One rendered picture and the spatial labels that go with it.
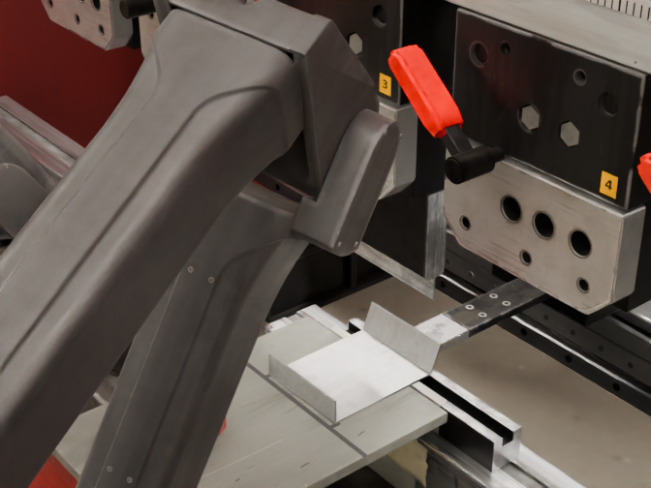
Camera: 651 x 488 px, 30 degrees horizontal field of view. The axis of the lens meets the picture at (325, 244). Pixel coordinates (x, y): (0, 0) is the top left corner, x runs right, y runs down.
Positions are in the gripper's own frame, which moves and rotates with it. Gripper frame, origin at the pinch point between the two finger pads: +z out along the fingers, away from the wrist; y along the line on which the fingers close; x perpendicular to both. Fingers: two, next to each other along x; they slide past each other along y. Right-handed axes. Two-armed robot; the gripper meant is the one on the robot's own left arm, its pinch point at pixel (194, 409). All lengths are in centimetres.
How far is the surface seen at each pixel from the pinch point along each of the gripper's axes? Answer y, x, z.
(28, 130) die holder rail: 68, -14, 15
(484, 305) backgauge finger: -0.6, -25.3, 16.7
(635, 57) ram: -24.1, -28.6, -20.6
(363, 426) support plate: -6.7, -8.3, 7.9
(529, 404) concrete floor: 73, -61, 152
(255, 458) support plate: -4.5, -0.6, 3.7
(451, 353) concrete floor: 97, -61, 152
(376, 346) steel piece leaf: 0.9, -15.2, 11.5
